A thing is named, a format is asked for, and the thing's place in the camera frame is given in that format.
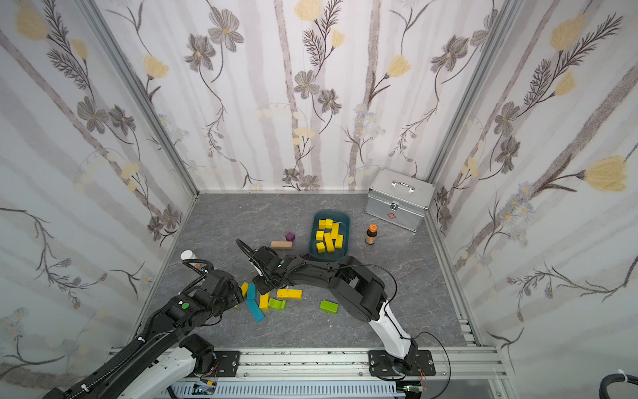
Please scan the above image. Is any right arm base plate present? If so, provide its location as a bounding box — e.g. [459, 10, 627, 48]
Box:
[367, 350, 436, 379]

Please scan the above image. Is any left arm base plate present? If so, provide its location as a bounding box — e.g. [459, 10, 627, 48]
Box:
[201, 351, 241, 379]

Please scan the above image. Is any orange cap brown bottle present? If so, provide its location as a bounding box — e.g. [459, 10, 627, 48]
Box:
[365, 224, 378, 244]

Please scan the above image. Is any long teal block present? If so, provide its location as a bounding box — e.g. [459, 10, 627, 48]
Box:
[246, 299, 265, 323]

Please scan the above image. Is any green arch block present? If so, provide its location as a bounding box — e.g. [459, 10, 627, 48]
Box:
[268, 298, 287, 310]

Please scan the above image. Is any aluminium rail frame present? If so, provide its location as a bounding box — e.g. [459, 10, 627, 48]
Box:
[94, 347, 514, 399]

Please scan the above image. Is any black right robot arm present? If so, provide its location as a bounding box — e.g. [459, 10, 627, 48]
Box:
[235, 239, 435, 376]

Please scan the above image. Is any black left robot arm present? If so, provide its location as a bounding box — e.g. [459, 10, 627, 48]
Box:
[45, 259, 244, 398]

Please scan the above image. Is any teal plastic bin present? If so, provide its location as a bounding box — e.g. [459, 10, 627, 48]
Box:
[308, 209, 350, 262]

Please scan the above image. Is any silver metal case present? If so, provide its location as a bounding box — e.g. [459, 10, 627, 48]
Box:
[365, 169, 435, 232]

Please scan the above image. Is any natural wood block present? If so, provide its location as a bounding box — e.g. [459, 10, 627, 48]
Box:
[270, 241, 293, 250]

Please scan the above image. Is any white cap orange bottle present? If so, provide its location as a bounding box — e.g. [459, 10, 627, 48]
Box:
[180, 250, 197, 264]

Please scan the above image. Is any green flat block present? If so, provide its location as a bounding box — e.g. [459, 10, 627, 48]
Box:
[320, 300, 339, 314]

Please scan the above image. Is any upright teal block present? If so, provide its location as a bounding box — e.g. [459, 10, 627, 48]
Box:
[246, 284, 257, 301]

